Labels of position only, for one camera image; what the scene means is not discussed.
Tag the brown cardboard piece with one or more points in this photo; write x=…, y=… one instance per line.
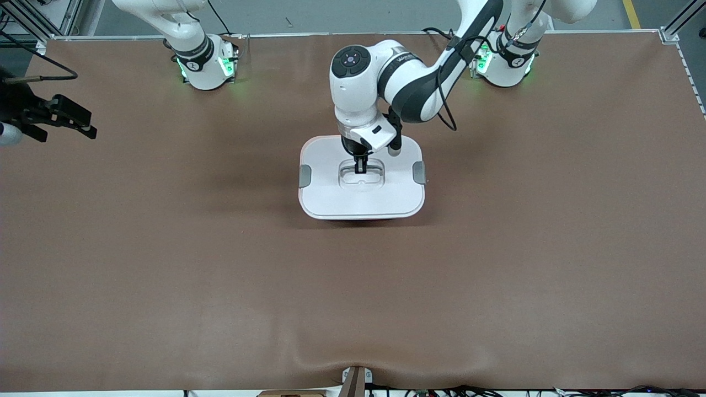
x=292, y=393

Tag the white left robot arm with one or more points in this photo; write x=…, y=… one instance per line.
x=353, y=105

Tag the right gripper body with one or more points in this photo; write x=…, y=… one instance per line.
x=15, y=106

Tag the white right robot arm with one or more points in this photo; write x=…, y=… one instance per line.
x=198, y=66

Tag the grey lid latch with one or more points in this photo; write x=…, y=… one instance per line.
x=305, y=176
x=419, y=173

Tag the aluminium profile post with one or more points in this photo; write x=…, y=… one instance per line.
x=670, y=36

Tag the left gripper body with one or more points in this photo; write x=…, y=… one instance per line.
x=351, y=146

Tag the aluminium frame structure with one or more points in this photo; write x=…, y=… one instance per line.
x=69, y=16

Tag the white box lid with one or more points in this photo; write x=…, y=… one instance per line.
x=331, y=198

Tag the brown table mat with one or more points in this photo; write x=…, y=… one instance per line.
x=353, y=309

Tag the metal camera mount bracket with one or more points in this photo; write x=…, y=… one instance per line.
x=353, y=383

